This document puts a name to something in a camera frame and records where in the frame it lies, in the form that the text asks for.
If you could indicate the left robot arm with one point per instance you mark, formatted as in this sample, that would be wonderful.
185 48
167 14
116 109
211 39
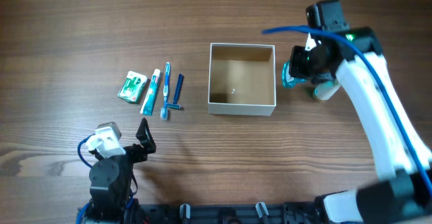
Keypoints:
112 198

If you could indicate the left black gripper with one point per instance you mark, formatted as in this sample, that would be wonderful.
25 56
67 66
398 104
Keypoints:
136 153

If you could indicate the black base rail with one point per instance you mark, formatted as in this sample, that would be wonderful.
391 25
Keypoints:
288 212

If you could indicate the blue white toothbrush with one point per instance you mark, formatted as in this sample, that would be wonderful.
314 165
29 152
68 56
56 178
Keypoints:
164 110

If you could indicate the teal toothpaste tube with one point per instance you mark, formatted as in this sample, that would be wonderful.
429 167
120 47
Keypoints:
150 98

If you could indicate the teal mouthwash bottle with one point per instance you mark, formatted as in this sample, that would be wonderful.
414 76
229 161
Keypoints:
287 80

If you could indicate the blue disposable razor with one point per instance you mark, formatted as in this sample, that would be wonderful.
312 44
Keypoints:
174 104

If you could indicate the green soap box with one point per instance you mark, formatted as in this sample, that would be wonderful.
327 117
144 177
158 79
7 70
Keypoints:
132 88

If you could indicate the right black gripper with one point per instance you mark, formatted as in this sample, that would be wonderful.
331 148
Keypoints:
296 64

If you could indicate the white lotion tube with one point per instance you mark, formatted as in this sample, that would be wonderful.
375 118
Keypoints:
326 90

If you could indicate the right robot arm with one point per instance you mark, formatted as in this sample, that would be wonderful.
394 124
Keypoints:
337 56

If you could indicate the white square cardboard box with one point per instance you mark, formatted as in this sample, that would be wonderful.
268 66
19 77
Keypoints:
241 79

